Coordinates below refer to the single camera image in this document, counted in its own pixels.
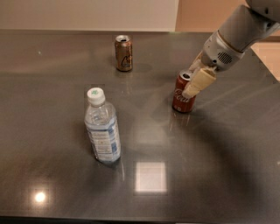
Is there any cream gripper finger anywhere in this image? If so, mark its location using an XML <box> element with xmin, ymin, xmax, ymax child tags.
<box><xmin>189</xmin><ymin>52</ymin><xmax>202</xmax><ymax>72</ymax></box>
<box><xmin>182</xmin><ymin>68</ymin><xmax>216</xmax><ymax>98</ymax></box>

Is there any red coke can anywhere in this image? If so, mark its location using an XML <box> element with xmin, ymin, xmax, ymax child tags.
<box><xmin>172</xmin><ymin>70</ymin><xmax>195</xmax><ymax>113</ymax></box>

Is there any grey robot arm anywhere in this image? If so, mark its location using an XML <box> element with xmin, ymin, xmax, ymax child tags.
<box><xmin>182</xmin><ymin>0</ymin><xmax>280</xmax><ymax>98</ymax></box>

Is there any brown soda can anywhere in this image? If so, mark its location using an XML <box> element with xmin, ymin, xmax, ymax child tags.
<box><xmin>115</xmin><ymin>35</ymin><xmax>132</xmax><ymax>72</ymax></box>

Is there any clear plastic water bottle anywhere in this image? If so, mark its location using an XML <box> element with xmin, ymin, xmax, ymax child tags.
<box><xmin>84</xmin><ymin>87</ymin><xmax>121</xmax><ymax>163</ymax></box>

